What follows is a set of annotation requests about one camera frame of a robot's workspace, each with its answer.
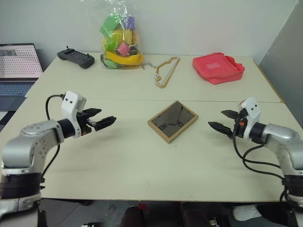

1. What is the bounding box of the white rounded object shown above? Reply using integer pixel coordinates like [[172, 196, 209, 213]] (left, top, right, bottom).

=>
[[232, 204, 263, 221]]

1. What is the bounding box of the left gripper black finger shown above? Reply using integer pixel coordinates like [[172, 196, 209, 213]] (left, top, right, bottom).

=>
[[82, 107, 103, 117], [93, 116, 117, 131]]

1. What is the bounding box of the yellow toy banana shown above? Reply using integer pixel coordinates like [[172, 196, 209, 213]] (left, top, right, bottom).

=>
[[105, 50, 145, 66]]

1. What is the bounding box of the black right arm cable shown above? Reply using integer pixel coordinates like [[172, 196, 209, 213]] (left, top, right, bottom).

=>
[[232, 132, 293, 201]]

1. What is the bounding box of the dark brown rounded shape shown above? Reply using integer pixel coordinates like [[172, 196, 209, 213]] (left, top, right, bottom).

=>
[[121, 205, 144, 227]]

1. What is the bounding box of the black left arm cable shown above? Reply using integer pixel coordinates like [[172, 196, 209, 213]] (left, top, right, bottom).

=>
[[41, 94, 65, 183]]

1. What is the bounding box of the yellow clothes hanger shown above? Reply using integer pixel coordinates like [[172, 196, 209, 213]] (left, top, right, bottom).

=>
[[154, 56, 181, 89]]

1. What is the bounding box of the green toy block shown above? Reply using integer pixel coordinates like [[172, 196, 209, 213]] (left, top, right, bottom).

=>
[[99, 15, 122, 39]]

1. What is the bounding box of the wooden framed dark picture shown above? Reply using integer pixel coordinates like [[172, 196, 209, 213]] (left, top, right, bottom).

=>
[[147, 101, 199, 145]]

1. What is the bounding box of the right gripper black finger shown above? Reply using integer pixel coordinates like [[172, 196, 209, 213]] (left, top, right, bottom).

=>
[[208, 121, 234, 139], [220, 109, 239, 120]]

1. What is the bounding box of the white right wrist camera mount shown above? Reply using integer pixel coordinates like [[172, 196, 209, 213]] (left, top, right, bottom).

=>
[[237, 96, 261, 140]]

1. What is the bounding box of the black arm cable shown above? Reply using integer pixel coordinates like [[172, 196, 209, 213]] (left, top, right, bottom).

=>
[[41, 94, 65, 183], [232, 132, 293, 201]]

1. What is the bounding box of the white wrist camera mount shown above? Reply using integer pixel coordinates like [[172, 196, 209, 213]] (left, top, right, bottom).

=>
[[237, 96, 261, 140], [61, 90, 87, 139]]

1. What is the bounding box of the black handheld controller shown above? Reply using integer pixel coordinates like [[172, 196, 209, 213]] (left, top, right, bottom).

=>
[[56, 46, 96, 70]]

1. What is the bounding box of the clear plastic bag of toys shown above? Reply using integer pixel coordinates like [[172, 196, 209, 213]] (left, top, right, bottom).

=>
[[99, 0, 145, 70]]

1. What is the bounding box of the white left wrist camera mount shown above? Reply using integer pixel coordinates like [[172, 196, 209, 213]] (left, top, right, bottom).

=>
[[61, 90, 87, 139]]

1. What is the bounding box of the red cloth bag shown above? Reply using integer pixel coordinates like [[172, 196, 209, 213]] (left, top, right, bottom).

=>
[[192, 52, 246, 85]]

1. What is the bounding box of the purple toy block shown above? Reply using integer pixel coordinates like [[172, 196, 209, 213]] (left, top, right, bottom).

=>
[[125, 16, 137, 31]]

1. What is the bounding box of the pink toy block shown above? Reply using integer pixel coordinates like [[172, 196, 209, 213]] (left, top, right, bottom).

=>
[[117, 42, 131, 58]]

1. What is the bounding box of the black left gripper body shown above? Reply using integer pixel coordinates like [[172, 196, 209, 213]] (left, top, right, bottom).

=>
[[76, 110, 98, 137]]

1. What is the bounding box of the open laptop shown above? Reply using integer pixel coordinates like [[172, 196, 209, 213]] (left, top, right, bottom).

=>
[[0, 43, 45, 98]]

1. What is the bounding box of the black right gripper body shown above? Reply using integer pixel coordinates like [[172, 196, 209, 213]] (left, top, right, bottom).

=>
[[231, 107, 249, 140]]

